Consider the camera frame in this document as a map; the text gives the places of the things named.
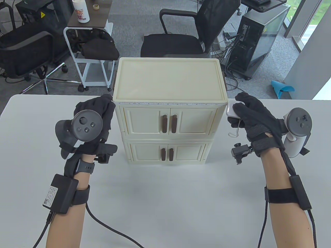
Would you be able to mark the person's right hand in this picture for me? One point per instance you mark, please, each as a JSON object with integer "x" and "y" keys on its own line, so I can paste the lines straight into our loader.
{"x": 258, "y": 121}

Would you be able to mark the person's left hand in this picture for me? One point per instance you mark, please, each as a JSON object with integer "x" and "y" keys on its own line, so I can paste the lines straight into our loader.
{"x": 106, "y": 108}

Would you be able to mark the small white box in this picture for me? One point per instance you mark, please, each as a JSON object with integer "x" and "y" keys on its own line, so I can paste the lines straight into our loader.
{"x": 231, "y": 111}

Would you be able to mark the cream plastic cabinet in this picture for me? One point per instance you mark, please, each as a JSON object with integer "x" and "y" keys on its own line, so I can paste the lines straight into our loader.
{"x": 168, "y": 77}

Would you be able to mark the person's left forearm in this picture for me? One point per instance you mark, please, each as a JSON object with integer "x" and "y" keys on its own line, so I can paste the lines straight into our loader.
{"x": 67, "y": 227}

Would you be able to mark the person's right forearm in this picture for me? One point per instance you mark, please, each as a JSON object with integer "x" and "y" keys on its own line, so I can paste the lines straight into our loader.
{"x": 284, "y": 227}

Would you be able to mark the small tape roll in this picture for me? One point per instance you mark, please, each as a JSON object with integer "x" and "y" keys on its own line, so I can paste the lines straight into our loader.
{"x": 96, "y": 7}

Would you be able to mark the dark grey hand controller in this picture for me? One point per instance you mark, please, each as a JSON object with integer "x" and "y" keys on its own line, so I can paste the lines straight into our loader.
{"x": 86, "y": 125}

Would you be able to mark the white and grey hand controller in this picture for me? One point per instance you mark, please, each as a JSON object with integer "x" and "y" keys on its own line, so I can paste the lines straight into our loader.
{"x": 297, "y": 129}

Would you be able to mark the blue plastic dustpan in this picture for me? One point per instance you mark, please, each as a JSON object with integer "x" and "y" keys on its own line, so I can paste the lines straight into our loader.
{"x": 281, "y": 89}

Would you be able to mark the black bag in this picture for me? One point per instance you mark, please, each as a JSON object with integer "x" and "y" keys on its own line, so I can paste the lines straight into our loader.
{"x": 100, "y": 50}

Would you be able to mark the black smartwatch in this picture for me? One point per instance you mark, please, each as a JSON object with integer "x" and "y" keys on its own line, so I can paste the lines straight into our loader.
{"x": 85, "y": 167}

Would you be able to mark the black computer tower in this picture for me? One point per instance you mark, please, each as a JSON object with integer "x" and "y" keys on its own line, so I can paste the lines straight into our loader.
{"x": 258, "y": 38}

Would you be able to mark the white power strip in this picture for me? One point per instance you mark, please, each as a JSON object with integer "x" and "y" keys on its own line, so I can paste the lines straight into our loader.
{"x": 222, "y": 41}

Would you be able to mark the white cart with wooden top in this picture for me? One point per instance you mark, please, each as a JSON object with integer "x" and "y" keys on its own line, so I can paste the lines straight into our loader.
{"x": 102, "y": 18}

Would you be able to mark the black mesh office chair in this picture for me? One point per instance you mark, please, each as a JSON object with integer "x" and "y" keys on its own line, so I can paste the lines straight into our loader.
{"x": 170, "y": 42}

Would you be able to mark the white printed bottle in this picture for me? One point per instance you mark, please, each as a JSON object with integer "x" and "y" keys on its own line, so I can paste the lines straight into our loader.
{"x": 80, "y": 11}

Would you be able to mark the black office chair chrome base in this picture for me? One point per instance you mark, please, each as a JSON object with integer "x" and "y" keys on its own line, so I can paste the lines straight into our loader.
{"x": 23, "y": 49}

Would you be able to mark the black case with yellow sticker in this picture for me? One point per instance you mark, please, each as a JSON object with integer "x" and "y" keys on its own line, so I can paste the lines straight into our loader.
{"x": 31, "y": 10}

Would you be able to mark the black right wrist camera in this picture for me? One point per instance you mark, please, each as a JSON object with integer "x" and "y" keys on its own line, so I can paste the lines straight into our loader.
{"x": 240, "y": 152}

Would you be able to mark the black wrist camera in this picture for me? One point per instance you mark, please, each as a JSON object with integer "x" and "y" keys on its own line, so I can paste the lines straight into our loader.
{"x": 240, "y": 152}
{"x": 106, "y": 152}

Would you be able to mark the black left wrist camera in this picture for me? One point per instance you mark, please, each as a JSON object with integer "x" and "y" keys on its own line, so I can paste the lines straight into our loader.
{"x": 106, "y": 152}

